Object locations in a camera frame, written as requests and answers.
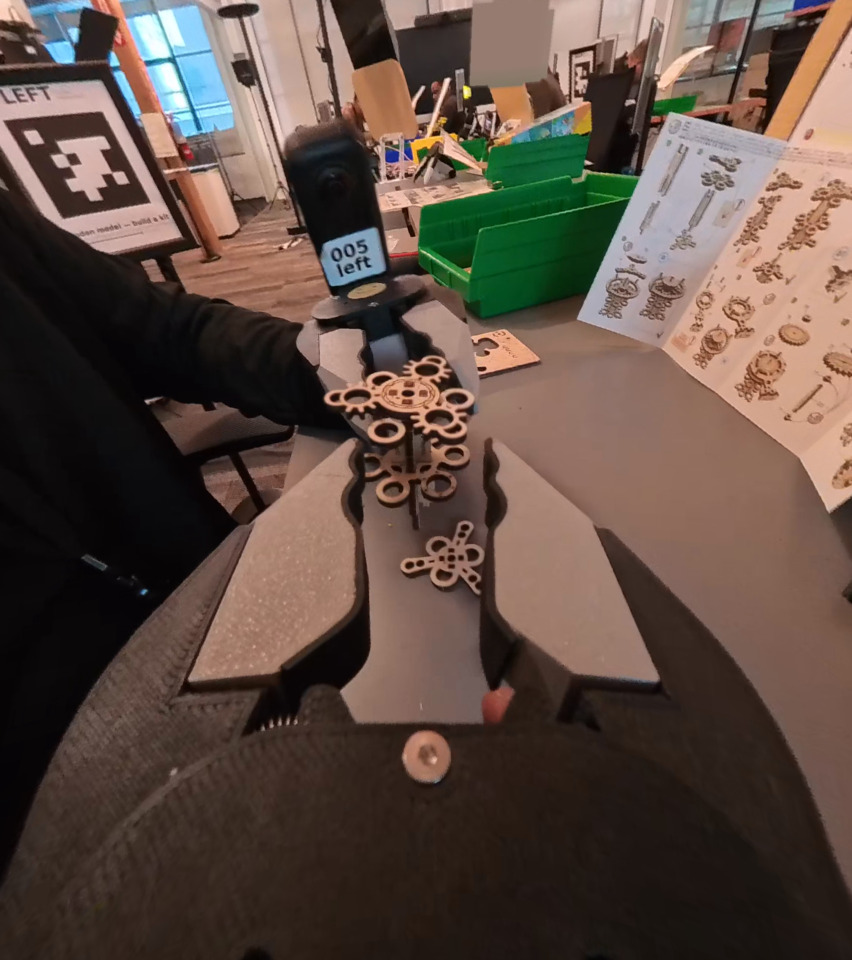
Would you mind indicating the small wooden cross-shaped part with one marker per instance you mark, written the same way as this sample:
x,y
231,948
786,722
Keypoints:
x,y
448,559

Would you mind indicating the black white marker sign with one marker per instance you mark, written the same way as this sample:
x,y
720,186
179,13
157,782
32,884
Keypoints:
x,y
73,157

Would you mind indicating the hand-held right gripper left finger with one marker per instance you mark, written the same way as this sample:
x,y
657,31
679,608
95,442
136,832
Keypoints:
x,y
283,585

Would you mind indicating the white printed cardboard board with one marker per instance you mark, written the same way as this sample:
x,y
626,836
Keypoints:
x,y
846,67

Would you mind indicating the tan cardboard panel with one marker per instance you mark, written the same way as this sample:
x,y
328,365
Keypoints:
x,y
386,97

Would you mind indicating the colourful printed box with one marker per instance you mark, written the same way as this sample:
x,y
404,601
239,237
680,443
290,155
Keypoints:
x,y
553,120

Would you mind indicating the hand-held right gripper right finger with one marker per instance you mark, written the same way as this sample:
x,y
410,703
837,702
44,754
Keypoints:
x,y
568,592

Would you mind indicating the small distant marker sign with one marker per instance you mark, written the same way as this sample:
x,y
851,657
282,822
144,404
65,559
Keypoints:
x,y
582,73

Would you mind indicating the person's left forearm black sleeve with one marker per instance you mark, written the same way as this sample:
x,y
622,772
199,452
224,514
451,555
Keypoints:
x,y
230,352

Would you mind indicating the person's right hand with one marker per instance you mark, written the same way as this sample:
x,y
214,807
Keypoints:
x,y
497,705

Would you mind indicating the black computer monitor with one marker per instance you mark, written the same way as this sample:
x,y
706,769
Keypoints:
x,y
617,112

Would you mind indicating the wooden laser-cut parts sheet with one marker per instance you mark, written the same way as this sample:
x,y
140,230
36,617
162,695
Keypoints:
x,y
504,352

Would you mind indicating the black office chair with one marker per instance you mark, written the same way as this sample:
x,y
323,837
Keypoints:
x,y
223,442

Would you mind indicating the large green plastic bin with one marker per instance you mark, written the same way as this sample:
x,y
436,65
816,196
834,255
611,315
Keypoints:
x,y
538,240

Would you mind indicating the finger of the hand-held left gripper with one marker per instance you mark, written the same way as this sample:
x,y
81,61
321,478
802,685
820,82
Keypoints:
x,y
444,337
339,352

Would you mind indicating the small green plastic bin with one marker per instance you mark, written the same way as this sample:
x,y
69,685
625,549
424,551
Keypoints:
x,y
538,157

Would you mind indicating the wooden gear model assembly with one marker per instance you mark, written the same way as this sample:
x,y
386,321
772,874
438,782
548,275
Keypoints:
x,y
403,420

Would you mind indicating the folded paper instruction sheet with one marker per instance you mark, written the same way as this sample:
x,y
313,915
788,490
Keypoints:
x,y
771,285

